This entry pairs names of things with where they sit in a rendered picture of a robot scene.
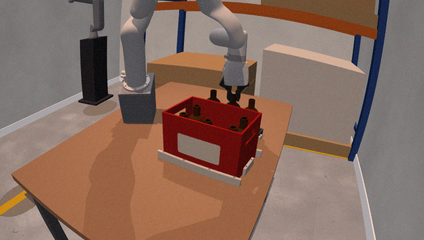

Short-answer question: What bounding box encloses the brown bottle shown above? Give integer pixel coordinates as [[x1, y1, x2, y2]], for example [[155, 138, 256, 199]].
[[229, 125, 238, 132], [237, 116, 253, 141], [203, 118, 212, 125], [207, 89, 220, 103], [188, 104, 205, 123], [179, 112, 188, 118], [245, 98, 258, 112], [227, 94, 240, 107]]

